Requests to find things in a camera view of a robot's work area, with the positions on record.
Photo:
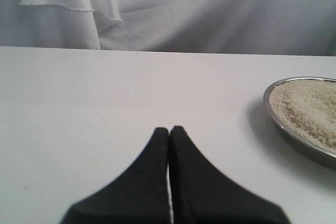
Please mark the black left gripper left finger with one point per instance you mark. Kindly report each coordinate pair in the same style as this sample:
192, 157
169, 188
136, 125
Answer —
138, 195

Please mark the steel plate of rice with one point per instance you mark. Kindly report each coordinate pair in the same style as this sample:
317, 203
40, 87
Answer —
303, 111

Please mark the white backdrop curtain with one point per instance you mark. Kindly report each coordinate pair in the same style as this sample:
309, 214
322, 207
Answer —
285, 27

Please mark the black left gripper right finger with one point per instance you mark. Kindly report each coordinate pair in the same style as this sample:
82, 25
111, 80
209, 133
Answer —
202, 194

